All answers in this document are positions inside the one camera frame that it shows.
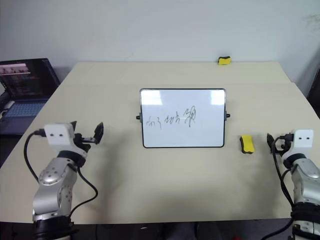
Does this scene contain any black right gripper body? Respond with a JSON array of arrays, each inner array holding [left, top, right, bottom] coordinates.
[[273, 133, 295, 157]]

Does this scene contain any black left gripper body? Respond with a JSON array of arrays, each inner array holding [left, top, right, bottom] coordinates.
[[73, 133, 98, 152]]

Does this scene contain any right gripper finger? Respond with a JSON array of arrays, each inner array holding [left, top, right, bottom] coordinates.
[[266, 133, 275, 154]]

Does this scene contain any yellow and black eraser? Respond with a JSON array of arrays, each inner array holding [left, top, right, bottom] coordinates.
[[217, 56, 233, 67], [239, 134, 256, 154]]

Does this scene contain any open blue laptop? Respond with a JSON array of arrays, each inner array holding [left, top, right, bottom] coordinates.
[[0, 57, 61, 136]]

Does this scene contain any black-framed whiteboard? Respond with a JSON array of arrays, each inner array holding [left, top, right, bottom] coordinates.
[[136, 87, 232, 150]]

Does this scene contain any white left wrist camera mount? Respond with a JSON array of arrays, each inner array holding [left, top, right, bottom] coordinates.
[[44, 122, 76, 147]]

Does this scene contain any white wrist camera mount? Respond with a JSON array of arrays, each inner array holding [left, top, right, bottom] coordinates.
[[292, 128, 315, 154], [44, 122, 76, 147]]

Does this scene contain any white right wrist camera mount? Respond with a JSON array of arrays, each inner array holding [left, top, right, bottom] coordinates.
[[292, 128, 315, 154]]

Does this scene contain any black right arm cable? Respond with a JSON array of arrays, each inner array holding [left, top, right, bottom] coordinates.
[[259, 136, 296, 240]]

